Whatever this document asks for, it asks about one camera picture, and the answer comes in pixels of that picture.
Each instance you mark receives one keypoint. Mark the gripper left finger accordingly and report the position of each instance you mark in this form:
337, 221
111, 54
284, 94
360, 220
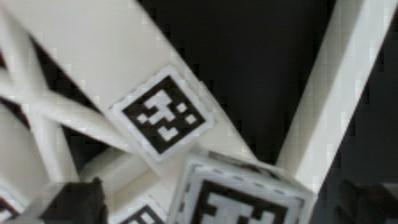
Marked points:
76, 206

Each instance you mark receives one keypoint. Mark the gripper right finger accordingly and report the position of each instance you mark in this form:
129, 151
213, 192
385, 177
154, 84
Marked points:
367, 203

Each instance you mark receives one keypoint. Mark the white tagged cube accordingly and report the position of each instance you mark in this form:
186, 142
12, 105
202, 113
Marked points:
236, 192

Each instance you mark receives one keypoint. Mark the white chair back frame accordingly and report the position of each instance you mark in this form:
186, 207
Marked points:
103, 81

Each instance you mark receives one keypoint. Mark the white front rail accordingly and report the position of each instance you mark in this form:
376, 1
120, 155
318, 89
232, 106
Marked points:
342, 64

